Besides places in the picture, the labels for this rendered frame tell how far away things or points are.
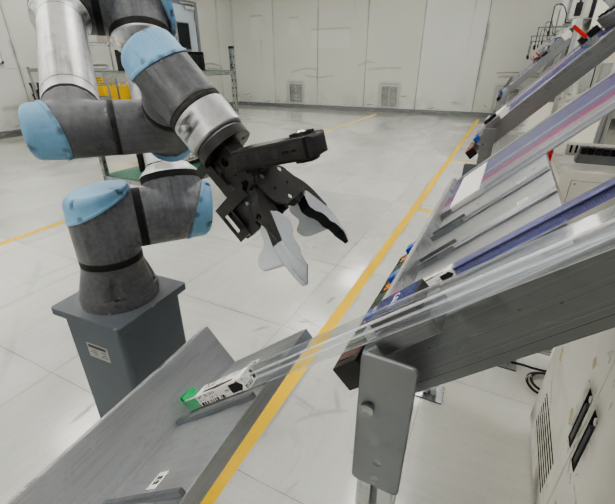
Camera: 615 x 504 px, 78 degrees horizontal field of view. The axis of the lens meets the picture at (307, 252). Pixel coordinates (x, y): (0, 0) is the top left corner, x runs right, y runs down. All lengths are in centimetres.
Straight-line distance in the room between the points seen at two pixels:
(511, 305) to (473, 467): 96
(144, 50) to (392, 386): 45
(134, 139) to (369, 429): 47
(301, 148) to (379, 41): 913
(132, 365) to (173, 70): 57
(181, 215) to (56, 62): 30
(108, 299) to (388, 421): 59
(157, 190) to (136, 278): 18
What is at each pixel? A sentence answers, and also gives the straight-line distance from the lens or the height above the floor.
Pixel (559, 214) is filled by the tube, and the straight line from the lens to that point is 41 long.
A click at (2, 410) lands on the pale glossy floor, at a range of 162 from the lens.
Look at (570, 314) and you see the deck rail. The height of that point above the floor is 82.
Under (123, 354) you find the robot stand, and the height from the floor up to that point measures 48.
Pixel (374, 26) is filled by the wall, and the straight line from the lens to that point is 959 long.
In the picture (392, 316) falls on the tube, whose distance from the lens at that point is 20.
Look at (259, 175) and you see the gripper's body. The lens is 46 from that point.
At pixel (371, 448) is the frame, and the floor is 65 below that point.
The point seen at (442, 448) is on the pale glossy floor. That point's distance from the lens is 127.
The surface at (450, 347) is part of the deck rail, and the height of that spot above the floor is 76.
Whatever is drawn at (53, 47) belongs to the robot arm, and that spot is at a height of 100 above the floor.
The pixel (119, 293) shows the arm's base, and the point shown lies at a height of 59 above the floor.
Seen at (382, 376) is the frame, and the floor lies 74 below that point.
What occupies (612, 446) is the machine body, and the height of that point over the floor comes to 48.
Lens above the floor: 98
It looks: 26 degrees down
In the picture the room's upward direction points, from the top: straight up
